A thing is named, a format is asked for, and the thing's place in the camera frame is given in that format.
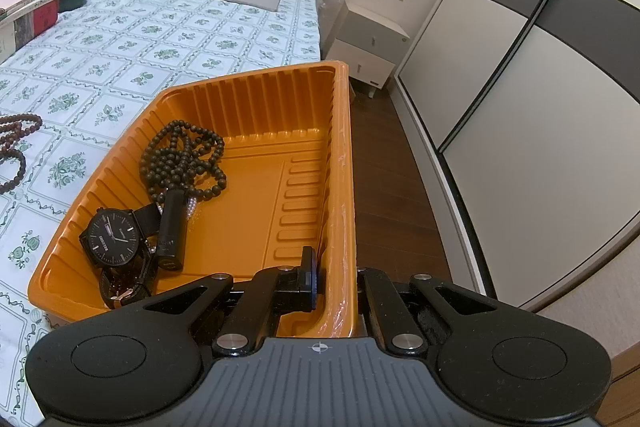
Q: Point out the white nightstand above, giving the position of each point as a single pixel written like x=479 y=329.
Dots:
x=370 y=32

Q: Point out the beige cardboard box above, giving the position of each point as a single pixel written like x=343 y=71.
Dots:
x=35 y=24

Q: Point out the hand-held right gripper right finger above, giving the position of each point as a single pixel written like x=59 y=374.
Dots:
x=372 y=287

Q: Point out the orange plastic tray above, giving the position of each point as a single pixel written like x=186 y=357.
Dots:
x=260 y=187

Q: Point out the black watch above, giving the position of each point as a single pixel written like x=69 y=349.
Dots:
x=110 y=237

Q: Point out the rose gold watch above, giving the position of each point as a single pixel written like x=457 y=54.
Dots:
x=120 y=294

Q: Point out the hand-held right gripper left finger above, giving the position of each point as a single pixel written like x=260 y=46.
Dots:
x=310 y=287

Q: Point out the white grey sliding wardrobe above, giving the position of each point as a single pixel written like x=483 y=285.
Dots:
x=525 y=82

